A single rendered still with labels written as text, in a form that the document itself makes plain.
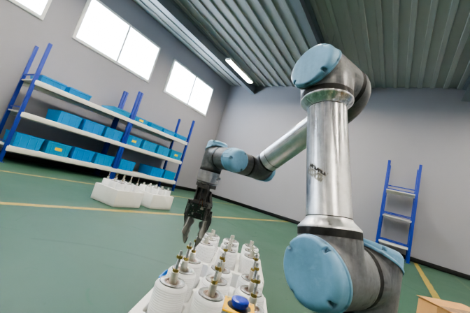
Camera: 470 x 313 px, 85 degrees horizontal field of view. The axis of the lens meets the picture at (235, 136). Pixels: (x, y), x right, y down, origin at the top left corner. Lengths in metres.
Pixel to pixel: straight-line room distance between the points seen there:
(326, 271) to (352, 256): 0.06
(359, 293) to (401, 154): 6.75
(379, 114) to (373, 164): 1.30
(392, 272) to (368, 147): 6.70
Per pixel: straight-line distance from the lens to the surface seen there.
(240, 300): 0.67
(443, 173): 7.18
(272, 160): 0.83
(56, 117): 5.33
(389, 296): 0.62
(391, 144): 7.27
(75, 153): 5.40
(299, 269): 0.50
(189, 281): 0.96
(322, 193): 0.51
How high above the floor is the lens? 0.57
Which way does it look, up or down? 10 degrees up
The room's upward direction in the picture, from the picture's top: 15 degrees clockwise
